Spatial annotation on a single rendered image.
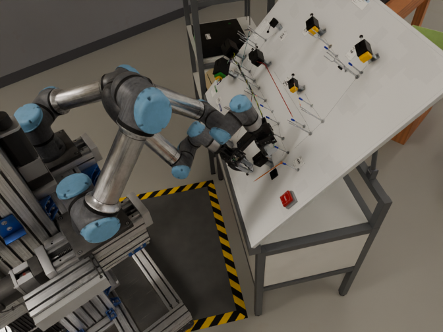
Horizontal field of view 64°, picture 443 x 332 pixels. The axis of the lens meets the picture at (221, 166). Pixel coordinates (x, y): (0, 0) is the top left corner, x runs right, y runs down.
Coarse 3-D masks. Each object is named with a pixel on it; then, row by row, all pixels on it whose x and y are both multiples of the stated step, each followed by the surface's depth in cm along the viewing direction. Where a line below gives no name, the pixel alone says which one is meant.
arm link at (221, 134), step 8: (216, 112) 135; (208, 120) 134; (216, 120) 132; (224, 120) 131; (232, 120) 130; (216, 128) 130; (224, 128) 130; (232, 128) 131; (216, 136) 130; (224, 136) 130
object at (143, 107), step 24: (120, 96) 101; (144, 96) 96; (120, 120) 100; (144, 120) 97; (168, 120) 103; (120, 144) 103; (120, 168) 105; (96, 192) 109; (120, 192) 111; (72, 216) 115; (96, 216) 109; (96, 240) 113
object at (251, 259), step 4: (232, 200) 225; (232, 204) 229; (236, 212) 216; (236, 216) 220; (240, 228) 211; (240, 232) 215; (244, 240) 204; (244, 244) 207; (248, 252) 196; (248, 256) 199; (252, 256) 181; (248, 260) 203; (252, 260) 184; (252, 264) 186; (252, 268) 190; (252, 272) 193; (252, 276) 196
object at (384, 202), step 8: (360, 168) 168; (368, 168) 162; (368, 176) 164; (368, 184) 164; (376, 184) 160; (376, 192) 158; (384, 192) 157; (376, 200) 159; (384, 200) 154; (376, 208) 160; (384, 208) 156; (376, 216) 161; (384, 216) 161; (376, 224) 165
